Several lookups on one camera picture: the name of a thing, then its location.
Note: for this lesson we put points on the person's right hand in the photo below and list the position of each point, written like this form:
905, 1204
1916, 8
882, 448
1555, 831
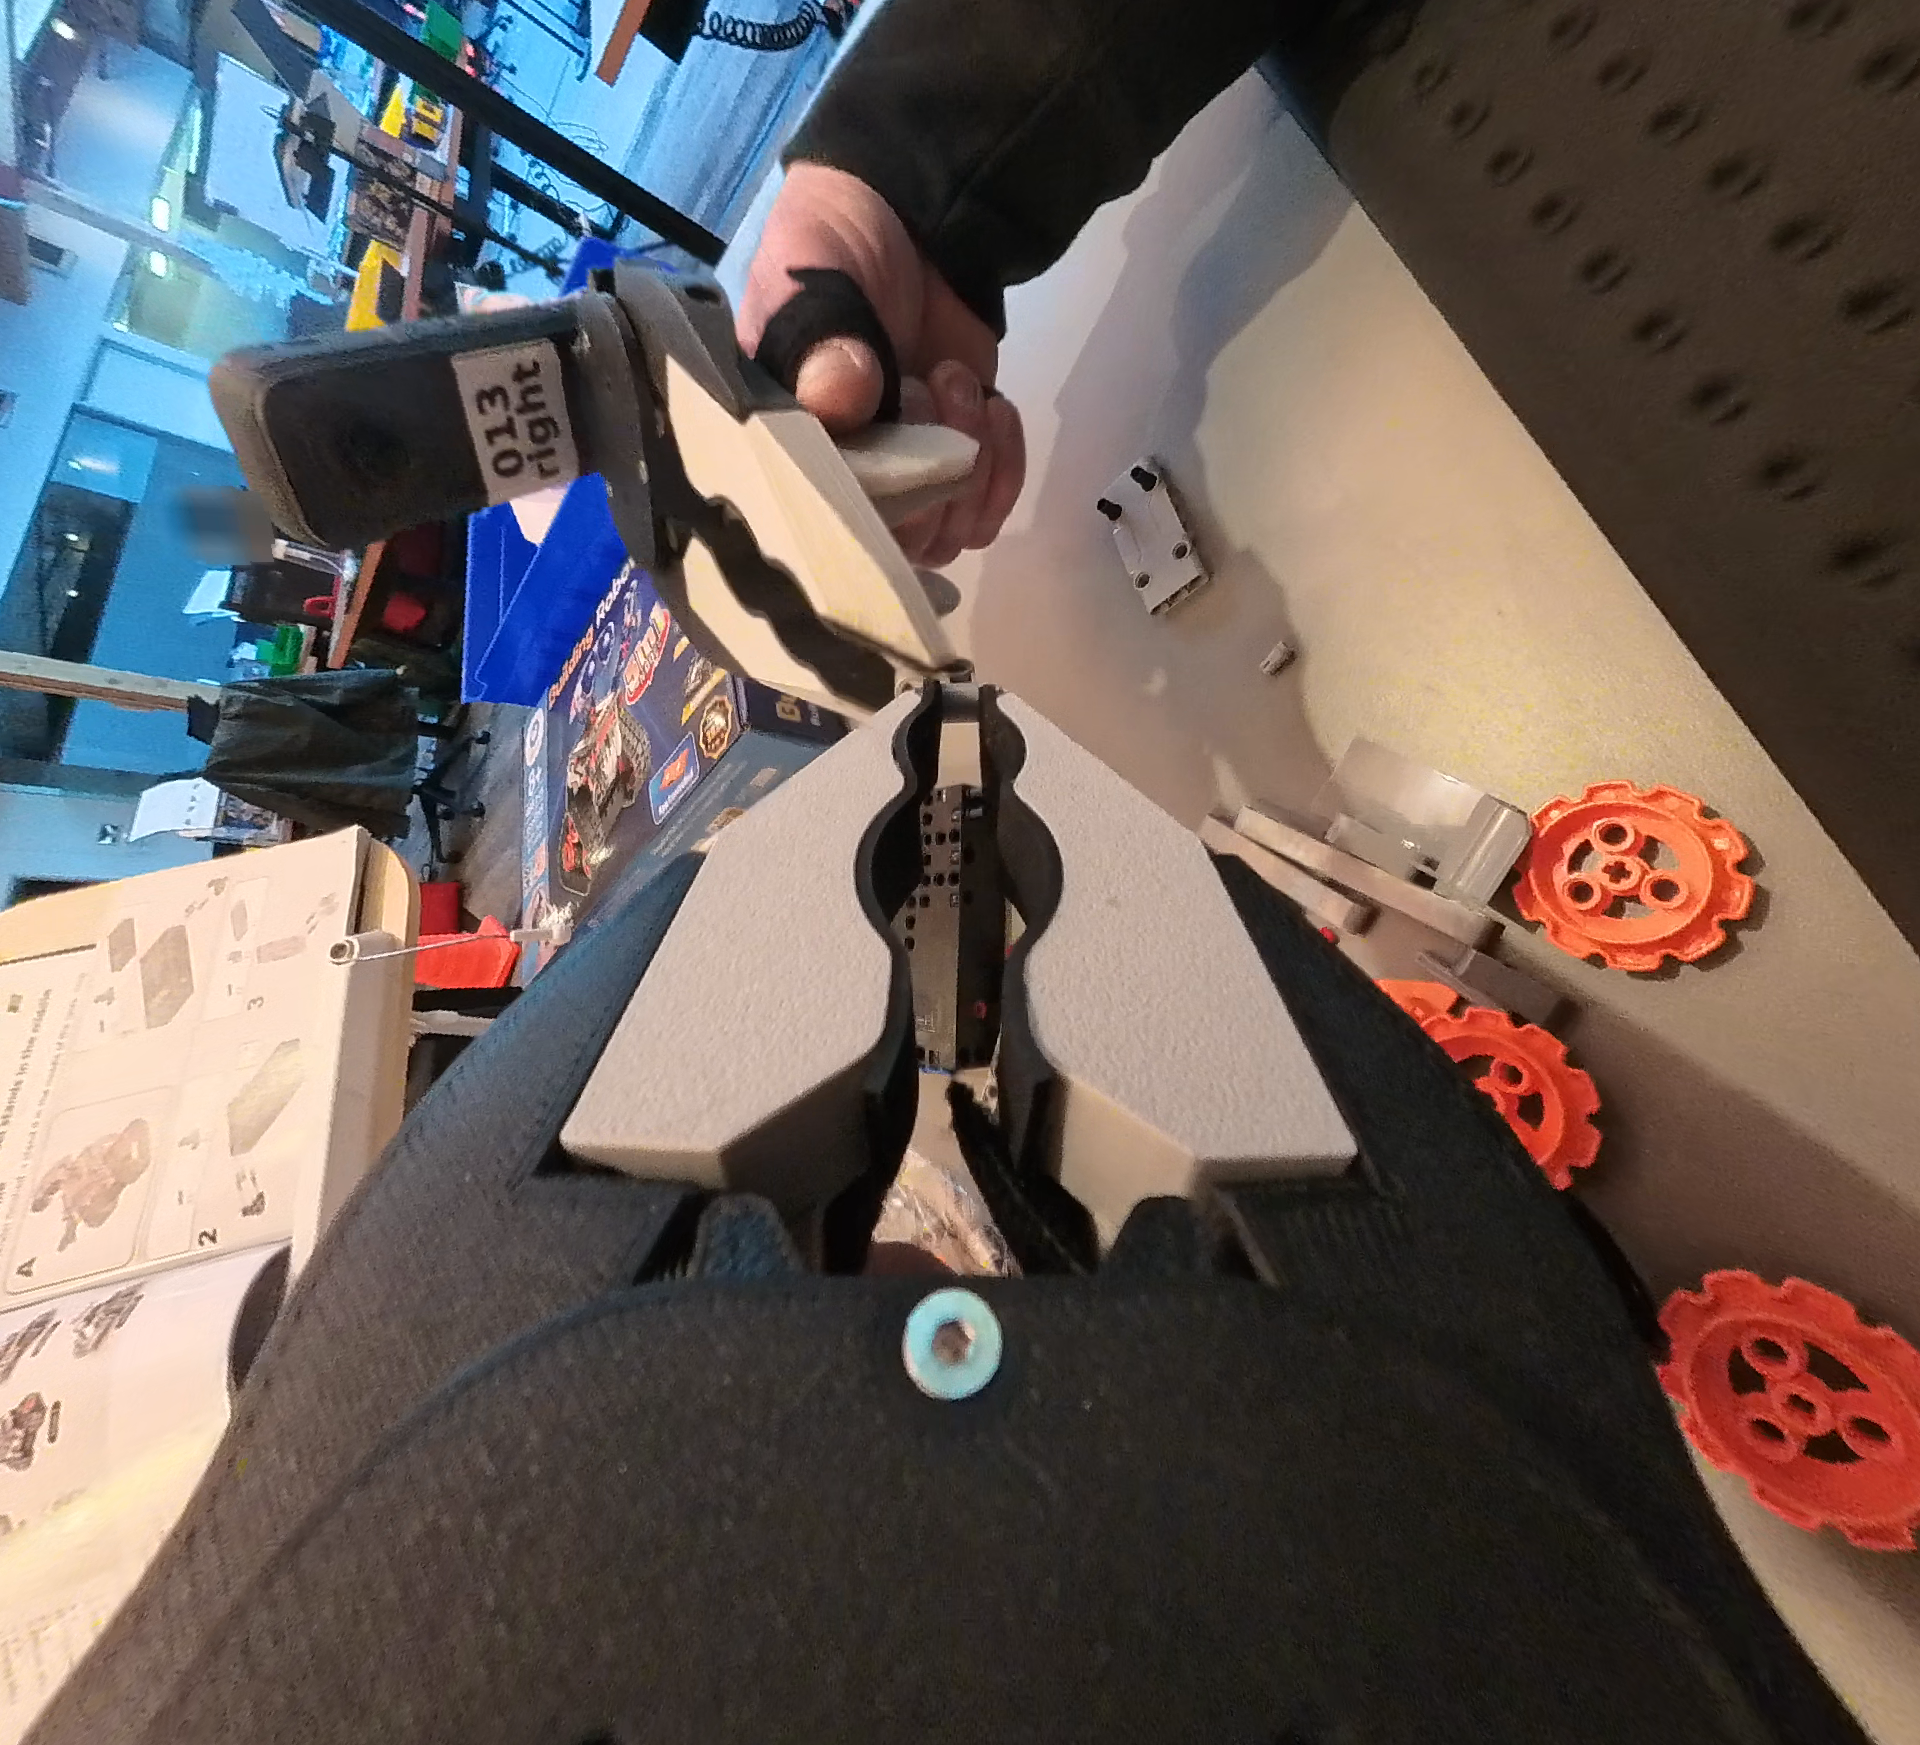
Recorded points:
929, 334

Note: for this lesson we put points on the blue robot kit box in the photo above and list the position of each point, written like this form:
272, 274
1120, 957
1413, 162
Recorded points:
660, 754

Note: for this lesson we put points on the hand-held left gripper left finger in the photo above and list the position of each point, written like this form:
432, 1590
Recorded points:
734, 1010

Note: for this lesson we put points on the grey holed rectangular plate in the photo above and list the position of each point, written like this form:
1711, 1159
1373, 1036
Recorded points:
1162, 553

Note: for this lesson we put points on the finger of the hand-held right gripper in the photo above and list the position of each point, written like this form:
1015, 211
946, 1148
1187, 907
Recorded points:
750, 620
794, 501

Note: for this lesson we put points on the red plastic bin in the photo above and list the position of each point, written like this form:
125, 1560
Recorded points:
464, 944

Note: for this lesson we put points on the scattered orange gear wheels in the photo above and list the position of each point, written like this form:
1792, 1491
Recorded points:
1634, 874

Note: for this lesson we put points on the black perforated plastic block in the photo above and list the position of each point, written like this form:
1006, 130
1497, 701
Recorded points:
946, 905

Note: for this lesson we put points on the open instruction booklet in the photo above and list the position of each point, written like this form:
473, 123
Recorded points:
149, 1101

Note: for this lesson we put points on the person's right forearm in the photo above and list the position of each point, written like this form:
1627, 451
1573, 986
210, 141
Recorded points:
1125, 5

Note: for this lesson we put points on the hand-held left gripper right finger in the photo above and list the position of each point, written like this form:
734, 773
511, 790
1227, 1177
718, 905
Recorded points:
1171, 1010

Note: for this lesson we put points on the black trash bag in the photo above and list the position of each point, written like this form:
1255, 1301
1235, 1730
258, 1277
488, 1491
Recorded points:
315, 749

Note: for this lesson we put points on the blue plastic bin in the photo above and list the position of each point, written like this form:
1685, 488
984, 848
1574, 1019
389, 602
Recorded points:
539, 589

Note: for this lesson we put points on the black metal bar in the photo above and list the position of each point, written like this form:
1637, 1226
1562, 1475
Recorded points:
374, 20

